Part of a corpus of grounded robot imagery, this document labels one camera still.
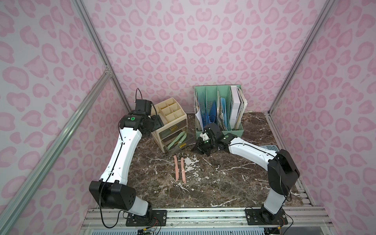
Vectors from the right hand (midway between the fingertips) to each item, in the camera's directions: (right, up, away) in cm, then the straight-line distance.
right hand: (188, 150), depth 81 cm
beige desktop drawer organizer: (-8, +17, +3) cm, 19 cm away
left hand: (-17, +15, -3) cm, 24 cm away
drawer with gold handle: (+1, +5, +7) cm, 8 cm away
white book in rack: (+29, +27, +11) cm, 41 cm away
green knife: (-11, +2, +9) cm, 15 cm away
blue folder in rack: (+21, +27, +10) cm, 36 cm away
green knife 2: (-3, +7, +14) cm, 16 cm away
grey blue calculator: (+55, -1, +17) cm, 58 cm away
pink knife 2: (-4, -13, +9) cm, 17 cm away
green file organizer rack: (+20, +27, +13) cm, 36 cm away
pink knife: (-7, -14, +7) cm, 17 cm away
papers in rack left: (+6, +17, +8) cm, 20 cm away
